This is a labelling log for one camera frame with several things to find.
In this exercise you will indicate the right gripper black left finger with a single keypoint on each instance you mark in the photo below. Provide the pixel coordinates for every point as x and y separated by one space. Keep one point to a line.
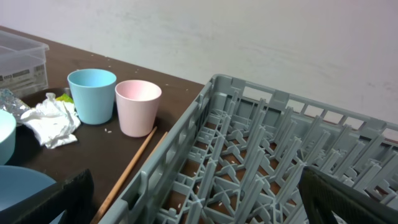
71 199

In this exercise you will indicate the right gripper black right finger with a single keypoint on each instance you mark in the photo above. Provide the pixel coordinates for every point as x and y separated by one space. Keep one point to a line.
323 197

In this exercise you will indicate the white tissue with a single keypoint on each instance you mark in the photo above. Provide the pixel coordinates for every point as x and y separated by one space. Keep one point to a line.
53 122

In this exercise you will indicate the green snack wrapper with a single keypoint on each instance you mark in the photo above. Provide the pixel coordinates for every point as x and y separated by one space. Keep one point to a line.
65 98

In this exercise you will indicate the light blue cup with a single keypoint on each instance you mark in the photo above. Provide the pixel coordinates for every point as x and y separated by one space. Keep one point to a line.
93 94

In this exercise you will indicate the pink cup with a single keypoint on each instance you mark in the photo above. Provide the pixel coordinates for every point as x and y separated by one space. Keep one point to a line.
137 104

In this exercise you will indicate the aluminium foil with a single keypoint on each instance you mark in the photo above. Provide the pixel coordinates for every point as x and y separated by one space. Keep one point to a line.
13 105

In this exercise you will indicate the grey dishwasher rack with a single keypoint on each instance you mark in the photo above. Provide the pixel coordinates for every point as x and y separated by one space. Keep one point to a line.
237 153

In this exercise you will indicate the blue plate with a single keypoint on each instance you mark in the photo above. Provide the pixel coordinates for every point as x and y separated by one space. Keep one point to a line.
21 191

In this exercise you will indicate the light blue rice bowl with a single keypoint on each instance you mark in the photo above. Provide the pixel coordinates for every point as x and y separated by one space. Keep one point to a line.
8 136

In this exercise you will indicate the wooden chopstick left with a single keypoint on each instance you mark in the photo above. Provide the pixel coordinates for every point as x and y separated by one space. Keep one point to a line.
110 197

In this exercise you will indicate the clear plastic bin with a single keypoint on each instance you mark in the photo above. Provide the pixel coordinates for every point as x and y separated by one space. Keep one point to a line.
23 64

